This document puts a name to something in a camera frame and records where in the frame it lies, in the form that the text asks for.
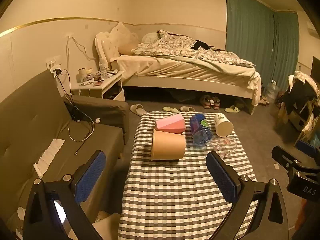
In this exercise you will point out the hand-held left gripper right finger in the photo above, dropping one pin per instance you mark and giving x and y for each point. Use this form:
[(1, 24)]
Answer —
[(221, 180)]

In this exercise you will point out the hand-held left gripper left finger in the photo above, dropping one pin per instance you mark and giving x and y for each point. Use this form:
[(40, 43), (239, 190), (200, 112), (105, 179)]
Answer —
[(90, 177)]

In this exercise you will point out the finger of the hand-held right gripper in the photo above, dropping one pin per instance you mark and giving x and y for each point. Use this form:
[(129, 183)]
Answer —
[(307, 148), (287, 158)]

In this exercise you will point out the clear glass cup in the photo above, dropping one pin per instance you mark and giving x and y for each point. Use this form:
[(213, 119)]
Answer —
[(223, 145)]

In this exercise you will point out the tan plastic cup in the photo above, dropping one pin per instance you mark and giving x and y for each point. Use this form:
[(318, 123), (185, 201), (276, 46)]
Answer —
[(168, 145)]

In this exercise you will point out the pink cup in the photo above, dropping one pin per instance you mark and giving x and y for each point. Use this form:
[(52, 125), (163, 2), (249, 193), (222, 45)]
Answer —
[(171, 124)]

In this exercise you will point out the small white paper cup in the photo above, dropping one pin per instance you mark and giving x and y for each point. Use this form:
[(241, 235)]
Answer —
[(21, 212)]

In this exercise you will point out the wooden chair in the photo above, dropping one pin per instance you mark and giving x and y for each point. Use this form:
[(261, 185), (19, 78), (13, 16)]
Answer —
[(303, 126)]

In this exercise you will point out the white tissue on sofa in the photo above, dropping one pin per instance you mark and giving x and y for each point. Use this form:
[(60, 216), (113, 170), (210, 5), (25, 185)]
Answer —
[(48, 156)]

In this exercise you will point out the checkered table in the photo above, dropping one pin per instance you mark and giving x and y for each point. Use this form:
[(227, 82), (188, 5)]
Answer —
[(175, 187)]

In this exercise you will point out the white bag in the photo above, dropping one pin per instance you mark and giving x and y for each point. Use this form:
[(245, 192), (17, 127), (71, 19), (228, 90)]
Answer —
[(107, 226)]

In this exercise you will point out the pile of clothes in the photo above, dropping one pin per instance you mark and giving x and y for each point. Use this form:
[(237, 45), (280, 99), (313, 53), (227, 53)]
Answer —
[(301, 92)]

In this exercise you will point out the pair of sandals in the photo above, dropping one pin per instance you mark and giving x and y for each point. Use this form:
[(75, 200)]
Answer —
[(264, 101)]

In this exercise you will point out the large clear water jug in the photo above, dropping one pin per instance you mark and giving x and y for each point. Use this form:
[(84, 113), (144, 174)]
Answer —
[(272, 91)]

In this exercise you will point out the sneaker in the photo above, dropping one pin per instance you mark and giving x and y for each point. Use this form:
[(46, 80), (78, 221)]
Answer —
[(206, 102), (216, 103)]

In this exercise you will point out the grey-green sofa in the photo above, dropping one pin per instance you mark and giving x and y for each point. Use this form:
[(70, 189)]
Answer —
[(37, 120)]

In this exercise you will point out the dark screen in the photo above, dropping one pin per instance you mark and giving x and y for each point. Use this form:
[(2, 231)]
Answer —
[(316, 67)]

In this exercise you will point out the grey slipper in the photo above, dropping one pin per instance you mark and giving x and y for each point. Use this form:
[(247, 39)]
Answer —
[(137, 109)]

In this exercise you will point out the white nightstand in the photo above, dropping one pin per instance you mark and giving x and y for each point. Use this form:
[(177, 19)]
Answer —
[(110, 86)]

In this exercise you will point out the clutter of small cosmetics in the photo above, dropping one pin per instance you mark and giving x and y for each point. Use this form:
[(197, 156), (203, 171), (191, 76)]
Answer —
[(100, 76)]

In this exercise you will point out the white jar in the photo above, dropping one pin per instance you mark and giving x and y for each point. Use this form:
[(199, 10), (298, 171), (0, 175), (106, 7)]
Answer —
[(82, 73)]

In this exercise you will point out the white bed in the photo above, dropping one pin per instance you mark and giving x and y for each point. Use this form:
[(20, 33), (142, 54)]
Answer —
[(187, 73)]

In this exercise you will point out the clear water bottle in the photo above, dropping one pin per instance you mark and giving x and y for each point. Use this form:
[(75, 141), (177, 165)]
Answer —
[(102, 65)]

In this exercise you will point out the white air conditioner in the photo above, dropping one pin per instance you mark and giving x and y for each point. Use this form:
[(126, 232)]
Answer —
[(314, 31)]

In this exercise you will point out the green curtain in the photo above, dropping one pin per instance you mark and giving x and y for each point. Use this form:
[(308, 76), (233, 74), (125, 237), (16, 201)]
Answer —
[(250, 30)]

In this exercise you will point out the black garment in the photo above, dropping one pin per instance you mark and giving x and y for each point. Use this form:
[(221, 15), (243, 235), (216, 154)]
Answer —
[(201, 45)]

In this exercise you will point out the floral blanket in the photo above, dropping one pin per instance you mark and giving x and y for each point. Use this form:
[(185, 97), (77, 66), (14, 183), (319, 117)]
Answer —
[(180, 46)]

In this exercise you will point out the cream heart-shaped cushion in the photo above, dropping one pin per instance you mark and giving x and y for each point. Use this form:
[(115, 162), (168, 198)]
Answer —
[(123, 36)]

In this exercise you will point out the grey pillow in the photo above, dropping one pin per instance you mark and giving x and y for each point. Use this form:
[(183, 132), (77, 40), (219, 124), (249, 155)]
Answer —
[(149, 38)]

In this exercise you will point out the wall power socket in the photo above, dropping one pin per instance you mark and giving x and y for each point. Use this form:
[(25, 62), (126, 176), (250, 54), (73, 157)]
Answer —
[(53, 62)]

